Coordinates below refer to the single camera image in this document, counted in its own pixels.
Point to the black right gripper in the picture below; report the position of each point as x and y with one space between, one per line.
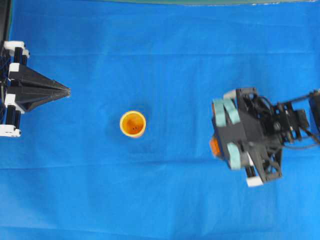
252 133

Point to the orange block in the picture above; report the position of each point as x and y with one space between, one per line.
214 141

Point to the blue table cloth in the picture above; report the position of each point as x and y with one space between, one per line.
73 174

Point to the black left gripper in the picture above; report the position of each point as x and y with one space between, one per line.
14 100

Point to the yellow plastic cup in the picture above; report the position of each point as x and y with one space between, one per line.
133 124

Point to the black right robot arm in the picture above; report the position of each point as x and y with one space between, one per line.
315 107

